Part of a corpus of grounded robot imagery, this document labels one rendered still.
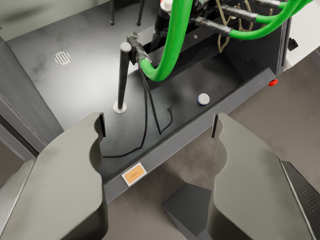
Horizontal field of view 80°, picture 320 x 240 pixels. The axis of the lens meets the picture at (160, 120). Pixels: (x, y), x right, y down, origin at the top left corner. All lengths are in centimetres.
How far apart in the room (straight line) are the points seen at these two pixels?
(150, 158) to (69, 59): 40
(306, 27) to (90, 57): 72
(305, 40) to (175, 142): 56
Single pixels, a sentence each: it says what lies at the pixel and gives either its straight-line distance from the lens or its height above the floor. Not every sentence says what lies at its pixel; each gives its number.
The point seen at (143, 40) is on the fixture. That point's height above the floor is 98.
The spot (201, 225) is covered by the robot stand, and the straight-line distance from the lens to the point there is 95.
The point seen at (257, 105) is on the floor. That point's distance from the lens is 194.
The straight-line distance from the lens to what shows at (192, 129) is 52.
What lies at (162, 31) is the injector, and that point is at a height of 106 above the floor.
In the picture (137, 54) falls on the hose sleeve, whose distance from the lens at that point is 30.
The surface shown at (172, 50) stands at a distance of 17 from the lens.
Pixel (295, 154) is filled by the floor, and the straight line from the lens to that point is 211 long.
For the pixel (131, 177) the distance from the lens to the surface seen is 46.
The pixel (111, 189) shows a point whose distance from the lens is 47.
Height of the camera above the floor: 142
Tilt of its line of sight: 72 degrees down
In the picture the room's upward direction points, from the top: 47 degrees clockwise
